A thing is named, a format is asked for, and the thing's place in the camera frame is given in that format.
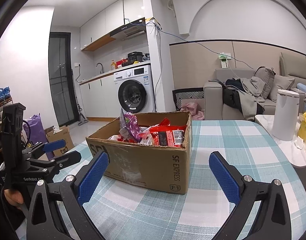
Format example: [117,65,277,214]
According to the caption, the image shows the white wall cabinets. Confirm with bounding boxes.
[80,0,143,52]

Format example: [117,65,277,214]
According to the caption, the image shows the grey cushion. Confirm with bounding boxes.
[254,66,276,98]
[266,74,295,103]

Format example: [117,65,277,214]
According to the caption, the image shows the grey jacket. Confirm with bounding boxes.
[236,76,266,120]

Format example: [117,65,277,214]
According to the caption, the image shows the white red snack packet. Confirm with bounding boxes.
[108,134,126,143]

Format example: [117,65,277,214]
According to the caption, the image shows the white washing machine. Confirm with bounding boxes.
[114,65,156,114]

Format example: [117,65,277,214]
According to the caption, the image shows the teal checked tablecloth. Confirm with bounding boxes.
[15,120,306,240]

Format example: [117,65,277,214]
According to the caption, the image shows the red noodle packet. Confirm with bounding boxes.
[149,126,187,147]

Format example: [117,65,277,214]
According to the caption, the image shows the white cylindrical appliance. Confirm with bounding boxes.
[271,89,300,142]

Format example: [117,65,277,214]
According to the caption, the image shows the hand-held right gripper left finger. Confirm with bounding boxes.
[27,151,110,240]

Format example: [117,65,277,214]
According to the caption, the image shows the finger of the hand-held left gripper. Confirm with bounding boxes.
[24,139,67,159]
[30,151,82,174]

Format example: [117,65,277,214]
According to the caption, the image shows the steel range hood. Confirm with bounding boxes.
[110,17,146,40]

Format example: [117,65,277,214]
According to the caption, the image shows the brown cardboard box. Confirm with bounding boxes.
[85,111,193,195]

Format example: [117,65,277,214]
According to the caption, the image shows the white counter cabinet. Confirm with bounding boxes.
[79,69,118,120]

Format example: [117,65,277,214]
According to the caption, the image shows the green white wall controller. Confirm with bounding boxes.
[218,52,232,68]

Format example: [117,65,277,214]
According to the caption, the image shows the black cooker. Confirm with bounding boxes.
[127,52,143,64]

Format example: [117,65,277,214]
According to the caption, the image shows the grey sofa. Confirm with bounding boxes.
[203,52,306,122]

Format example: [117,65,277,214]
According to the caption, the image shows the purple plastic bag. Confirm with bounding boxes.
[23,114,56,160]

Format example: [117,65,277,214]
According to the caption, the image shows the pink cloth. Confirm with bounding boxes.
[180,99,205,120]

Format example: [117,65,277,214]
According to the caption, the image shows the black white patterned basket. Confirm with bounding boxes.
[172,87,205,111]

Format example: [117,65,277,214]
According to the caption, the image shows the black clothing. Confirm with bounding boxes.
[221,78,246,110]

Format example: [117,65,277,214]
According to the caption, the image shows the person's left hand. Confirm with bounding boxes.
[4,187,25,205]

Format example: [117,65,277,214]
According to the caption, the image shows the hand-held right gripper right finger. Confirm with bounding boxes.
[209,151,292,240]

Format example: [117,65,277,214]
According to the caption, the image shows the grey mop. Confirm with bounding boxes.
[70,69,88,126]

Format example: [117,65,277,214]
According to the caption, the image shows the black glass door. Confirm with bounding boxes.
[48,32,77,128]

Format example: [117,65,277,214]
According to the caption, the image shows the purple snack packet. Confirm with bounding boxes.
[119,109,143,143]

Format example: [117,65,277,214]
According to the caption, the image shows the printed cardboard floor box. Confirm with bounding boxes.
[44,125,75,157]

